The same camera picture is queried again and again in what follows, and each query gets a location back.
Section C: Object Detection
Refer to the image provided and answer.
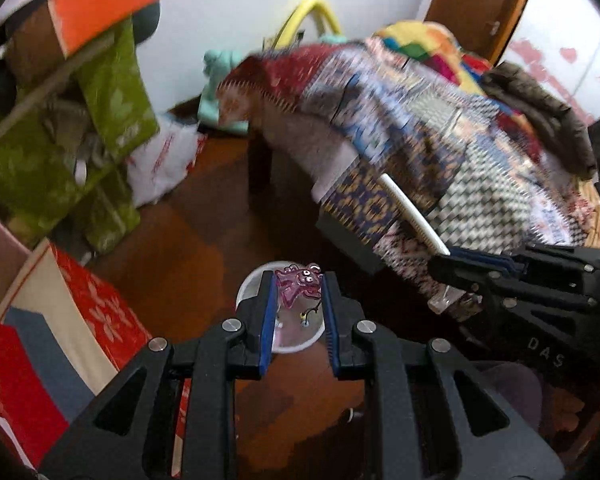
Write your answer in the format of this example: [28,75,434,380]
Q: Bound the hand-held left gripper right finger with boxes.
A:
[321,271,566,480]

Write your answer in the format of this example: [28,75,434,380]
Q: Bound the yellow foam tube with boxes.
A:
[275,0,343,46]

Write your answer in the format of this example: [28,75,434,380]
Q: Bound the white plastic cup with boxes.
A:
[235,261,327,356]

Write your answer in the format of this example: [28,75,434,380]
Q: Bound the pink heart stickers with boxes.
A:
[510,35,600,96]

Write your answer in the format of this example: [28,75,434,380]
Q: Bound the brown wooden door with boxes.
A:
[422,0,541,68]

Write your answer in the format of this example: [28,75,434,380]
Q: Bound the grey rod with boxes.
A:
[0,35,116,158]

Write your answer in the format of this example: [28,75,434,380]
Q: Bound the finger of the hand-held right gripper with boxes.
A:
[449,242,600,282]
[429,259,600,322]

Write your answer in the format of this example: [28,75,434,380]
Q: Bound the olive padded jacket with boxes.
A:
[480,60,598,181]

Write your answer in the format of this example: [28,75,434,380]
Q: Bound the brown cardboard box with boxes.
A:
[2,2,81,91]

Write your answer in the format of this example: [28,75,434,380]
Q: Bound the white plastic bag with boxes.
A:
[125,112,201,208]

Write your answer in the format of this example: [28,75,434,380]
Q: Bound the plain red box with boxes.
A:
[0,319,71,468]

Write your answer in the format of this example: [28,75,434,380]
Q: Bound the frosted sliding wardrobe doors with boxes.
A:
[500,0,600,126]

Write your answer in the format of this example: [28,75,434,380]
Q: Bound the patchwork bedspread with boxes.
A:
[215,42,600,306]

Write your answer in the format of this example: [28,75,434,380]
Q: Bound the green patterned bag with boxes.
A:
[0,20,161,256]

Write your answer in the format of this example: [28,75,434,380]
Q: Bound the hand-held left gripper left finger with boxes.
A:
[37,270,276,480]

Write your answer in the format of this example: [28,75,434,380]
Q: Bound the red floral gift box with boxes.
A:
[0,237,153,426]

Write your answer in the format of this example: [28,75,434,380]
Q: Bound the clear plastic wrapper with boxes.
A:
[427,282,481,322]

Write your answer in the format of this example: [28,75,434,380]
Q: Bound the colourful block blanket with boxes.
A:
[372,20,496,96]

